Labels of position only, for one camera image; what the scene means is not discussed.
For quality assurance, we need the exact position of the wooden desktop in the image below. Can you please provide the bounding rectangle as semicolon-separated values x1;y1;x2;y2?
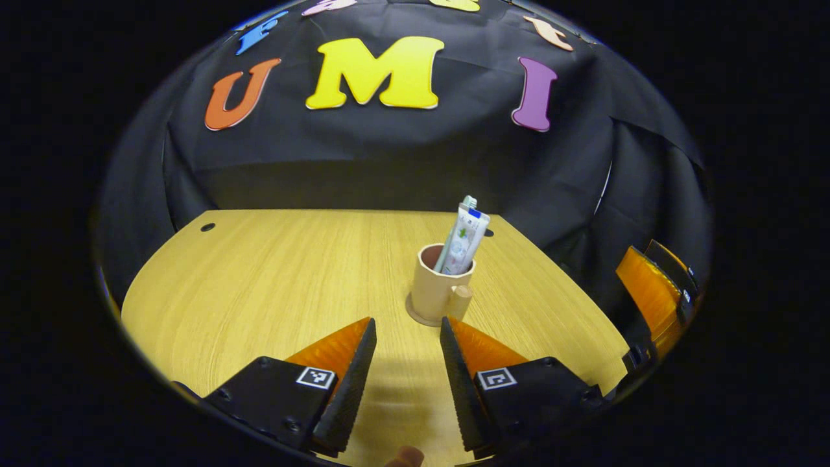
121;209;631;467

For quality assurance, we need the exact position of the round brown coaster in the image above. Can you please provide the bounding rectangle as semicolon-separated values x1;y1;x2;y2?
405;292;464;328

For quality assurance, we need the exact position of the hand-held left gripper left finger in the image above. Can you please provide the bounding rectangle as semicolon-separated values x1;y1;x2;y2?
202;317;377;458

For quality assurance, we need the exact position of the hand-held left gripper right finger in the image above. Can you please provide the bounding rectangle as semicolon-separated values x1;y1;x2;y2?
440;316;604;455

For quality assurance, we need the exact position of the white toothbrush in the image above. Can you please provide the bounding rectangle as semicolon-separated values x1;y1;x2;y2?
433;195;479;273

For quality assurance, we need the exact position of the white toothpaste tube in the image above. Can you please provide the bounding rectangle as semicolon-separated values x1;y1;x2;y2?
441;201;491;276

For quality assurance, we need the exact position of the black backdrop cloth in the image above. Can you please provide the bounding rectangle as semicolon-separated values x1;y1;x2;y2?
91;0;714;312

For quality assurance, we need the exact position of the beige cup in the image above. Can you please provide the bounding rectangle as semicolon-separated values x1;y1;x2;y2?
407;243;476;324

